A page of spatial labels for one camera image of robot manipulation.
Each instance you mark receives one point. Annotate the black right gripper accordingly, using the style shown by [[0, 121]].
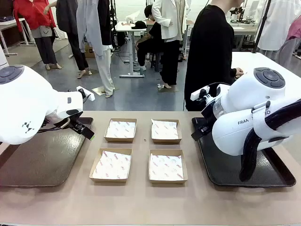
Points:
[[208, 117]]

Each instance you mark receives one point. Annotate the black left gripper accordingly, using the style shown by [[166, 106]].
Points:
[[76, 122]]

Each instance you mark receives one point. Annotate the kraft paper box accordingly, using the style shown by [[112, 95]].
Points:
[[108, 180], [107, 139], [164, 141], [168, 182]]

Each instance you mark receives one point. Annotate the white printed paper liner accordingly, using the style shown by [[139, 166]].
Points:
[[167, 167], [111, 164], [164, 129], [121, 129]]

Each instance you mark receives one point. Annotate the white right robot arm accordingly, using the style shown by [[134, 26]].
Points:
[[235, 131]]

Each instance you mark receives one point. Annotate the black-sleeved forearm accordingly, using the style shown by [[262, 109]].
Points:
[[231, 73]]

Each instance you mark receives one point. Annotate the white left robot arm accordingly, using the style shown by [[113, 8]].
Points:
[[23, 106]]

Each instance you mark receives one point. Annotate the black plastic tray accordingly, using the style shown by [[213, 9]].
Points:
[[223, 169]]

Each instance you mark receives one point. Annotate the brown plastic tray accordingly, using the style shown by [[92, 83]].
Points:
[[47, 160]]

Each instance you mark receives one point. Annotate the collaborator's bare hand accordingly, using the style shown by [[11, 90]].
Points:
[[238, 71]]

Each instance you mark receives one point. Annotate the person in black shirt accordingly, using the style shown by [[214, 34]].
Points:
[[207, 58]]

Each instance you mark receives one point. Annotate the cardboard box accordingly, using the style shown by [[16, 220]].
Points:
[[89, 50]]

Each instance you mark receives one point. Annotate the large white table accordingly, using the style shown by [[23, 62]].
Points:
[[258, 61]]

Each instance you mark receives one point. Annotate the mannequin in grey coat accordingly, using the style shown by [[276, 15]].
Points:
[[91, 30]]

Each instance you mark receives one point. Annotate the seated person in black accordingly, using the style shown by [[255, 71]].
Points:
[[152, 35]]

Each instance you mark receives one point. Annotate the white standing desk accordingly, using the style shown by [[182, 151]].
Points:
[[124, 27]]

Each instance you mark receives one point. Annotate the white background desk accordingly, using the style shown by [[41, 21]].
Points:
[[244, 30]]

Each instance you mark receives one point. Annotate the black hanging jacket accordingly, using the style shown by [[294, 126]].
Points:
[[104, 21]]

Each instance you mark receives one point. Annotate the black cap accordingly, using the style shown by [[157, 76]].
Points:
[[138, 24]]

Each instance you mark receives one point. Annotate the black stand pole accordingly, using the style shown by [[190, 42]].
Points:
[[262, 28]]

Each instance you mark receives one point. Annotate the mannequin in red jacket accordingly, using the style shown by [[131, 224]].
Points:
[[33, 18]]

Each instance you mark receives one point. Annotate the white desk with purple cloth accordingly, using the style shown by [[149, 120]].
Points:
[[14, 23]]

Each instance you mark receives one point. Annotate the white hanging shirt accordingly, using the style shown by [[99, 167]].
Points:
[[279, 23]]

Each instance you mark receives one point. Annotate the purple folded cloth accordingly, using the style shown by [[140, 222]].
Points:
[[5, 19]]

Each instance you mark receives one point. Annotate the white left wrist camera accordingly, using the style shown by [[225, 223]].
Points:
[[90, 96]]

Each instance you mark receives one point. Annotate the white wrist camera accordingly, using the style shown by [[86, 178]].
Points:
[[90, 96], [196, 94]]

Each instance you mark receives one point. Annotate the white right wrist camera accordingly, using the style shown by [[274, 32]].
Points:
[[196, 94]]

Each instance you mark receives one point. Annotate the gold mannequin base plate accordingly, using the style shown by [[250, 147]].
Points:
[[98, 90]]

